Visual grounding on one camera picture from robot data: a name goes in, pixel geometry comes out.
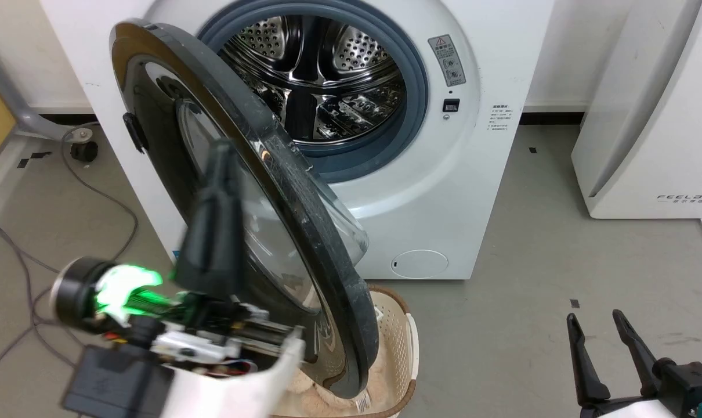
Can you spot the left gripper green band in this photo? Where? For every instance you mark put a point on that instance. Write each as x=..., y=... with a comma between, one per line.
x=130, y=293

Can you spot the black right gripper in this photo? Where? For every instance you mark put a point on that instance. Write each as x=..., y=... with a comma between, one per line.
x=690, y=389

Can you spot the dark grey round washer door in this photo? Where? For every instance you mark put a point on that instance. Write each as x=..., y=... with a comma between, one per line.
x=304, y=232

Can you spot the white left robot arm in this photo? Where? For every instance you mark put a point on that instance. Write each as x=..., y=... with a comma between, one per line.
x=241, y=392

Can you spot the black door latch hook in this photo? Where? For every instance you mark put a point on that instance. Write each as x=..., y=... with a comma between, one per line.
x=135, y=133

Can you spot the white front-load washing machine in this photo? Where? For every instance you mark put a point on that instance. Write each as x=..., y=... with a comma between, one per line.
x=502, y=174

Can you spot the grey rubber door gasket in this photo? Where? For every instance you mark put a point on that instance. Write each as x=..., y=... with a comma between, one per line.
x=415, y=98

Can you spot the black door lock socket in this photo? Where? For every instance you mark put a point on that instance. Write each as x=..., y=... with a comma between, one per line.
x=451, y=105

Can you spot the black caster wheel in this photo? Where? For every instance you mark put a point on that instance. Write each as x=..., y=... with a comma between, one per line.
x=84, y=151

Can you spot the beige plush toy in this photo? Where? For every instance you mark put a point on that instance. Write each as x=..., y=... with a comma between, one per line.
x=316, y=397

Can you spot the stainless steel washer drum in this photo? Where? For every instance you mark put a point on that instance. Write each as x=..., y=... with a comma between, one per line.
x=328, y=75

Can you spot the round white filter cover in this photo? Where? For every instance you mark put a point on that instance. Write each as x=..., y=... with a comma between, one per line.
x=419, y=264

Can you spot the beige plastic laundry basket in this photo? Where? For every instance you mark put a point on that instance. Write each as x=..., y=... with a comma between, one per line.
x=402, y=342

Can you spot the white air purifier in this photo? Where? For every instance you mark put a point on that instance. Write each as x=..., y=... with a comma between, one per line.
x=647, y=145

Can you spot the grey metal table leg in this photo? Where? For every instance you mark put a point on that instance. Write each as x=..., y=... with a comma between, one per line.
x=20, y=110

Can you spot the small printed text label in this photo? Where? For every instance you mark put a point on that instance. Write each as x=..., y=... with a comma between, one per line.
x=503, y=117

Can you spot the grey warning sticker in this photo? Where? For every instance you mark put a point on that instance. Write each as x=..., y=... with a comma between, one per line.
x=447, y=60

